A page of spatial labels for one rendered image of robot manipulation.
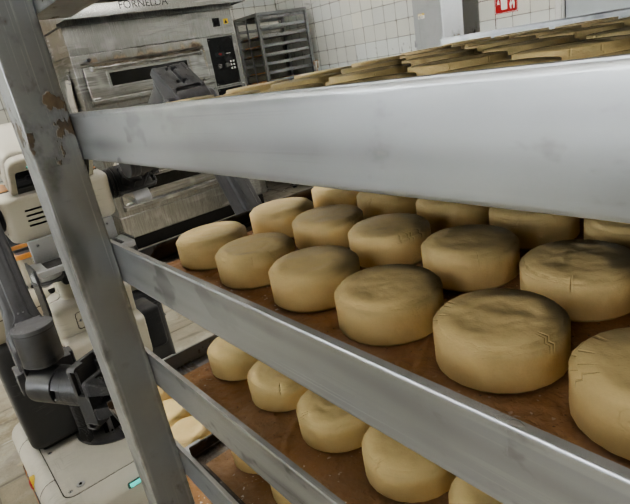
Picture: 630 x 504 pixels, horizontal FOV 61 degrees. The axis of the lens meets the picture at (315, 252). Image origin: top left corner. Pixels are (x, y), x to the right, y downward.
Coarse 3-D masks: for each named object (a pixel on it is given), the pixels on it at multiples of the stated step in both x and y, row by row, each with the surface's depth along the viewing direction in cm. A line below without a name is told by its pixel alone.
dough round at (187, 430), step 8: (192, 416) 64; (176, 424) 63; (184, 424) 62; (192, 424) 62; (200, 424) 62; (176, 432) 61; (184, 432) 61; (192, 432) 61; (200, 432) 60; (208, 432) 61; (184, 440) 60; (192, 440) 60
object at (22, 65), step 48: (0, 0) 31; (0, 48) 32; (48, 96) 34; (48, 144) 34; (48, 192) 35; (96, 240) 37; (96, 288) 38; (96, 336) 38; (144, 384) 41; (144, 432) 42; (144, 480) 44
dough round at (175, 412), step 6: (168, 402) 67; (174, 402) 67; (168, 408) 66; (174, 408) 66; (180, 408) 65; (168, 414) 65; (174, 414) 64; (180, 414) 65; (186, 414) 65; (168, 420) 64; (174, 420) 64
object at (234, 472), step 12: (228, 456) 46; (216, 468) 44; (228, 468) 44; (240, 468) 43; (228, 480) 43; (240, 480) 43; (252, 480) 42; (264, 480) 42; (240, 492) 41; (252, 492) 41; (264, 492) 41; (276, 492) 39
